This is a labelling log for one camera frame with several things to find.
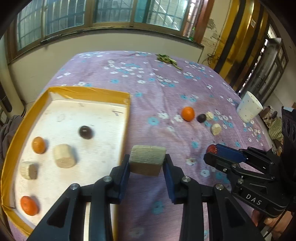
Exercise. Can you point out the medium cream cylinder chunk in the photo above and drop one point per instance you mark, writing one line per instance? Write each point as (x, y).
(216, 129)

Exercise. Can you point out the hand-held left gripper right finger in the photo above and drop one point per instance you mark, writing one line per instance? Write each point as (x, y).
(168, 182)

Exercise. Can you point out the dark framed door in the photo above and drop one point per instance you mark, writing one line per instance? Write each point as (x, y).
(266, 69)

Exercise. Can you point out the white dotted cup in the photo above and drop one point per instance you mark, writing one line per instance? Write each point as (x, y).
(249, 107)

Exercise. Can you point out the person's right hand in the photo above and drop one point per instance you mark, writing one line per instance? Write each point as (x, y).
(269, 221)

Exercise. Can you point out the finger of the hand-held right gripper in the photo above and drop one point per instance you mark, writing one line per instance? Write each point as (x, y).
(229, 153)
(217, 162)

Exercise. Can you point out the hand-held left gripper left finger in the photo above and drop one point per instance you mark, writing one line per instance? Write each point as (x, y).
(124, 178)

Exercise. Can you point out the dark plum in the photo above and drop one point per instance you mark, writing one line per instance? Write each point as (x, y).
(201, 118)
(85, 132)

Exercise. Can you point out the grey cloth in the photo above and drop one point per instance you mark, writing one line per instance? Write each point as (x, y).
(9, 129)

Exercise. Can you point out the orange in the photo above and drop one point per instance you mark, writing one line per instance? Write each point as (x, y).
(29, 205)
(187, 113)
(38, 145)

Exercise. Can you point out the yellow rimmed cardboard box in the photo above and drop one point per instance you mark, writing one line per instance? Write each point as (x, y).
(69, 109)

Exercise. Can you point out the green bottle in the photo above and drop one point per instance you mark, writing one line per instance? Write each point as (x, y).
(193, 33)

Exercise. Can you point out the wide cream cylinder chunk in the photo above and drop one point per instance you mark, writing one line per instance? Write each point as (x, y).
(148, 162)

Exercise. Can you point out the window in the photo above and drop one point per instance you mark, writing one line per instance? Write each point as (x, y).
(115, 11)

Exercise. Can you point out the green leaves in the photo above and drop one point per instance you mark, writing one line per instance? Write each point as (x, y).
(167, 60)

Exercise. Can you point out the red cherry tomato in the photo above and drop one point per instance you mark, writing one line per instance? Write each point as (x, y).
(212, 148)

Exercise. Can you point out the small cream cylinder chunk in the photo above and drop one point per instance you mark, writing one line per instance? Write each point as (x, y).
(209, 115)

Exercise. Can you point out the patterned cushion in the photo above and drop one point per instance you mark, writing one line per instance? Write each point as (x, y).
(276, 127)

